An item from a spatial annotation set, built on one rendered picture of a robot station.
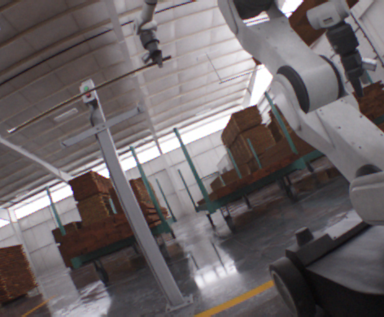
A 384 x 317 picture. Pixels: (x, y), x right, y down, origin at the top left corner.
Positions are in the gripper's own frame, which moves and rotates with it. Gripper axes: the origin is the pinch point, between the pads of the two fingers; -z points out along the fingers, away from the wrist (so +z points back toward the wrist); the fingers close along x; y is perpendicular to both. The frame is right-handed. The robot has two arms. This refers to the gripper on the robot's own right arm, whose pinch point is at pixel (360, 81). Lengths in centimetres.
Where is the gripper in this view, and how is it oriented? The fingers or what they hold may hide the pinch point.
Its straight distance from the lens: 95.5
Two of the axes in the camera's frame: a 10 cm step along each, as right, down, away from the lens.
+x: 5.9, -5.7, 5.8
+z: -5.1, -8.2, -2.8
